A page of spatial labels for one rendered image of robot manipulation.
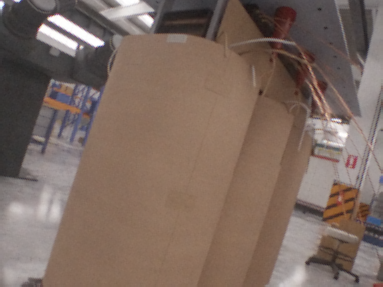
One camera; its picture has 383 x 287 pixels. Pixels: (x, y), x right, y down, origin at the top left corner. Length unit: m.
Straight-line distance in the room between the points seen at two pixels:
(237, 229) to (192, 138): 0.52
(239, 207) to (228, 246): 0.16
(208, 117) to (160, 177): 0.20
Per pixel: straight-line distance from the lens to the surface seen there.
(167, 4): 1.13
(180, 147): 0.75
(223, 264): 1.20
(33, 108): 3.24
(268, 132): 1.16
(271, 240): 1.61
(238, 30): 0.99
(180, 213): 0.78
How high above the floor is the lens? 0.76
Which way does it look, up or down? 3 degrees up
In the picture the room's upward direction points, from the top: 18 degrees clockwise
